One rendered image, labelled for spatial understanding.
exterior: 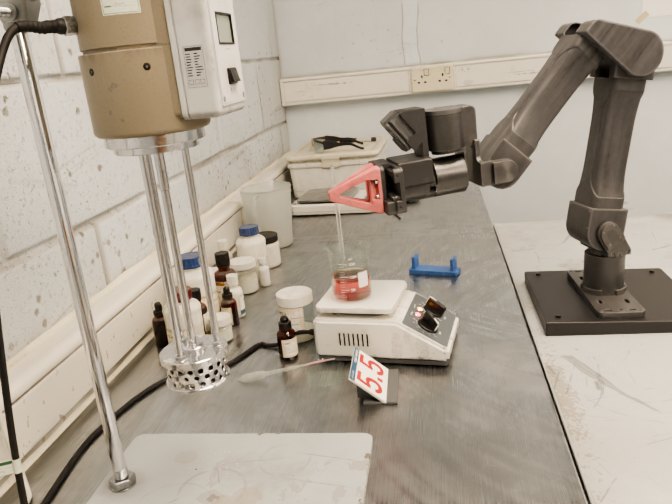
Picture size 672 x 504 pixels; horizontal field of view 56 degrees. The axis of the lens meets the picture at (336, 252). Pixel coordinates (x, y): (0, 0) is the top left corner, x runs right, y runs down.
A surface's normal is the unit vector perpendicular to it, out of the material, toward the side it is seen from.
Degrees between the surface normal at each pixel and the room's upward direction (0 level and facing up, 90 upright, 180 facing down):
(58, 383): 90
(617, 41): 90
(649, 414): 0
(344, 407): 0
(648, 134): 90
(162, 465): 0
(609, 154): 89
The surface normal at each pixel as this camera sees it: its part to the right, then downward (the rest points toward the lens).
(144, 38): 0.41, 0.23
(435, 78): -0.14, 0.30
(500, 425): -0.10, -0.95
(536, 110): 0.15, 0.21
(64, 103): 0.99, -0.05
